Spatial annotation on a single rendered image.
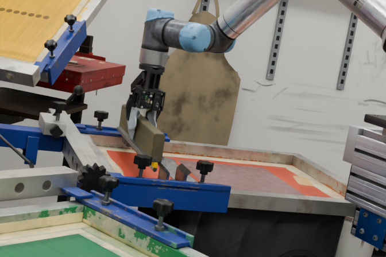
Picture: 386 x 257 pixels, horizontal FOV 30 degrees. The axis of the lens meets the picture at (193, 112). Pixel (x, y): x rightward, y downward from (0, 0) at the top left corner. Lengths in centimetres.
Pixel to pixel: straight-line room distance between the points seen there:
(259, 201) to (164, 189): 26
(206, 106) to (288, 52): 61
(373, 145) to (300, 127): 274
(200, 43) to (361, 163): 50
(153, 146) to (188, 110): 232
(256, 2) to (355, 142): 44
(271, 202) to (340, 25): 272
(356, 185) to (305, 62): 268
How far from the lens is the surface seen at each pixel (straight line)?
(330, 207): 195
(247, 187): 206
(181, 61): 405
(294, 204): 190
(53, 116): 198
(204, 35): 187
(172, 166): 212
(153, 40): 193
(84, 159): 171
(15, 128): 194
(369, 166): 175
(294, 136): 447
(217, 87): 415
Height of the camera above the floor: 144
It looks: 9 degrees down
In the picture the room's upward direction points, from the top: 10 degrees clockwise
